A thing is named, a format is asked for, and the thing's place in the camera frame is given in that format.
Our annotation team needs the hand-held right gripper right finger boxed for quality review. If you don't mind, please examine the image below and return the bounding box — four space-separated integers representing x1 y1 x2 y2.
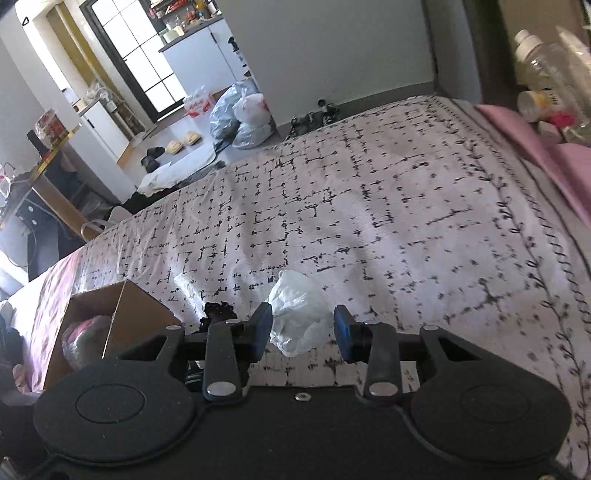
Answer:
333 304 496 400

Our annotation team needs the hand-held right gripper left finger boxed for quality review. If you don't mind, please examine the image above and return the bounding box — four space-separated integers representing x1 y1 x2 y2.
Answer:
113 303 273 402

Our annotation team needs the white plastic bag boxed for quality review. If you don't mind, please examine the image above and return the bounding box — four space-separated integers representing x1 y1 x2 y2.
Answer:
267 270 335 357

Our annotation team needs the black soft cloth item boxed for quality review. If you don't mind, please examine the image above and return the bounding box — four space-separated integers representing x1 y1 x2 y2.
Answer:
194 301 238 334

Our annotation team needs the brown cardboard box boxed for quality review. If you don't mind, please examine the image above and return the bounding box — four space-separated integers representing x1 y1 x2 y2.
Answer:
44 280 184 391

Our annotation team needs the grey pink plush ball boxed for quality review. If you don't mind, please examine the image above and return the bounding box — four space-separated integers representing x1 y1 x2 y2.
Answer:
61 315 112 371

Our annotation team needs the white cloth on floor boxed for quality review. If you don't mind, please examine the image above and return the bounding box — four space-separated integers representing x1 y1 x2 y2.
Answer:
137 152 218 195

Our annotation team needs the black clothes heap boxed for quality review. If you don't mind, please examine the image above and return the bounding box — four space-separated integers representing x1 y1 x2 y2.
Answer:
107 182 185 222

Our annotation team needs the white chair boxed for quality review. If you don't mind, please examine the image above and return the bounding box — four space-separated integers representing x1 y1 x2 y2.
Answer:
79 205 130 241

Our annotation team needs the small grey garbage bag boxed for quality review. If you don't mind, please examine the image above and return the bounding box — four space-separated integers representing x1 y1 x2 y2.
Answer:
232 121 276 148

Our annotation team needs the pair of black shoes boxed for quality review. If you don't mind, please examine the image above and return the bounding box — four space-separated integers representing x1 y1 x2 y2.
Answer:
141 146 166 174

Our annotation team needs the pink bed sheet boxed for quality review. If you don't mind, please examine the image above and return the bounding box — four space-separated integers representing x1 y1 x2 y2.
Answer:
21 251 84 393

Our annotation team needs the pile of dark sandals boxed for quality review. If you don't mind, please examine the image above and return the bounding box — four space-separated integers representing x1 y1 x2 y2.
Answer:
283 99 340 139

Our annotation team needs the white red-print shopping bag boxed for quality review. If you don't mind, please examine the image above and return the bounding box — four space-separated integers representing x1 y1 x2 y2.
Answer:
232 93 271 127

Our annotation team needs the large grey garbage bag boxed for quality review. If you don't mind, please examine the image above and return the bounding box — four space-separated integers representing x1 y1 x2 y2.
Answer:
209 78 260 140

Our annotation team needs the shrink-wrapped water bottle pack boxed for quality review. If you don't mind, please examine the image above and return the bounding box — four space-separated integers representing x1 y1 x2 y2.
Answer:
183 85 217 116

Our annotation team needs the small white cabinet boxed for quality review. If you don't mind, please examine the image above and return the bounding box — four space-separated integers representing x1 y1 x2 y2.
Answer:
76 99 132 160

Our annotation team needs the wooden yellow-edged table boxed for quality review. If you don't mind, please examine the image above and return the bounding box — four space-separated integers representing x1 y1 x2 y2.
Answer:
0 124 100 241

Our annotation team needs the pink pillow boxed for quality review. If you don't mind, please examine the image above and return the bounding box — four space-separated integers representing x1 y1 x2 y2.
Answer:
475 104 591 229

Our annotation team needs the white kitchen counter cabinet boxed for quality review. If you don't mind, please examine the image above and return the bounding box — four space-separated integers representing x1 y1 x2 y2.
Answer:
159 16 252 100

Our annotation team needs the red patterned bag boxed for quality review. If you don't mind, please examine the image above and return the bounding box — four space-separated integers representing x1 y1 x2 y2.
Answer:
34 108 68 147

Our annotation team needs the yellow white cup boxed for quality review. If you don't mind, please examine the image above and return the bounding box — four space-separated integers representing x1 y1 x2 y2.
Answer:
517 89 573 123

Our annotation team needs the black framed glass door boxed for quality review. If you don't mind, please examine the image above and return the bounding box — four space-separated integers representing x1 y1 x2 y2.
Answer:
78 0 192 123

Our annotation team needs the clear plastic bottle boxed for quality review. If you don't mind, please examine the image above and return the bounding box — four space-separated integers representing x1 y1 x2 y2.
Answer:
514 28 583 88

